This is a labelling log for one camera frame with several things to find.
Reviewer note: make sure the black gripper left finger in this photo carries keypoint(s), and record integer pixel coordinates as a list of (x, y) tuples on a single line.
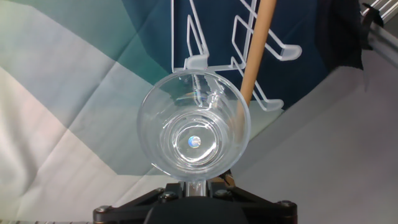
[(168, 191)]

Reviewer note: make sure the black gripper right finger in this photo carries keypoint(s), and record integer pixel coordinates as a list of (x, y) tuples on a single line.
[(224, 191)]

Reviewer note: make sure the clear plastic cup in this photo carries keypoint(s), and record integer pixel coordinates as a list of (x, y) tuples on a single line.
[(161, 124)]

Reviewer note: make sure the teal white gradient tablecloth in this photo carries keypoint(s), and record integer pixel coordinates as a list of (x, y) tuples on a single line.
[(62, 93)]

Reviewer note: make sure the black pole clamp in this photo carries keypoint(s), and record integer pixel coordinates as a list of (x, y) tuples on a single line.
[(368, 18)]

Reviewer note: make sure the grey metal frame pole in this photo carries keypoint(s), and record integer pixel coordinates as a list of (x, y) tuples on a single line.
[(385, 40)]

